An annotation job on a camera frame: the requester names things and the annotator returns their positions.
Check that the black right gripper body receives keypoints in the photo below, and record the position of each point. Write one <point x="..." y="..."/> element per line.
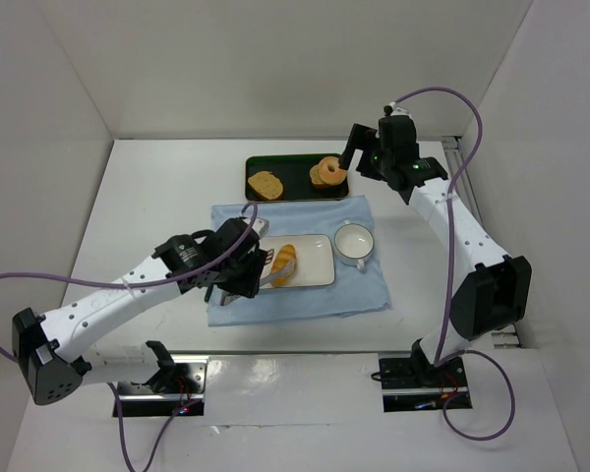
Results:
<point x="362" y="136"/>

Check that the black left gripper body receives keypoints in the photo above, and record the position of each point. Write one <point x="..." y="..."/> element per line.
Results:
<point x="252" y="271"/>

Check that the metal food tongs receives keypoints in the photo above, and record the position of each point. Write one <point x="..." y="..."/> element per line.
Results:
<point x="285" y="271"/>

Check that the golden bread roll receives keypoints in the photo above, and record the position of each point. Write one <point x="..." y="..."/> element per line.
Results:
<point x="285" y="254"/>

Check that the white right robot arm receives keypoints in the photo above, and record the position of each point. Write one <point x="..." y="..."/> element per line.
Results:
<point x="428" y="192"/>

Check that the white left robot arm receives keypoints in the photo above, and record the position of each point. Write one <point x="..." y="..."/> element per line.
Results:
<point x="57" y="351"/>

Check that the toast bread slice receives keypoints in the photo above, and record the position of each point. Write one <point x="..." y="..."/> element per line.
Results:
<point x="266" y="186"/>

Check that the white rectangular plate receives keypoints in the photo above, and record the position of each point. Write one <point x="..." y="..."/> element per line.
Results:
<point x="314" y="259"/>

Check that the round brown bun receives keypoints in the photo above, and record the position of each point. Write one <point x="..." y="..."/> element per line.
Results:
<point x="315" y="178"/>

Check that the dark green rectangular tray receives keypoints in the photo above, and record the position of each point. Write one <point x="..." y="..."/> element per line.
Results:
<point x="293" y="171"/>

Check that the white ceramic cup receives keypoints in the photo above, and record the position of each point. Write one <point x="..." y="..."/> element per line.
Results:
<point x="353" y="245"/>

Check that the light blue cloth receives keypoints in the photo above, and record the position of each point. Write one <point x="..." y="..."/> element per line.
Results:
<point x="353" y="292"/>

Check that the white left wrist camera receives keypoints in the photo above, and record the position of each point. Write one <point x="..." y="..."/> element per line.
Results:
<point x="260" y="226"/>

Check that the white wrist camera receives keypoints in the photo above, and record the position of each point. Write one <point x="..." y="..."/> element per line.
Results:
<point x="398" y="110"/>
<point x="260" y="226"/>

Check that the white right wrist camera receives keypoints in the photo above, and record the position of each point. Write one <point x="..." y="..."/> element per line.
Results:
<point x="398" y="110"/>

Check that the glazed ring donut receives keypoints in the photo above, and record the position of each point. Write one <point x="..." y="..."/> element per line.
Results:
<point x="330" y="171"/>

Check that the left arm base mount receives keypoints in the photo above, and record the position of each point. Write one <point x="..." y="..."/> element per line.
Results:
<point x="177" y="388"/>

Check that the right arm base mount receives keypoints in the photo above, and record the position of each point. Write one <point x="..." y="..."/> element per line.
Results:
<point x="405" y="391"/>

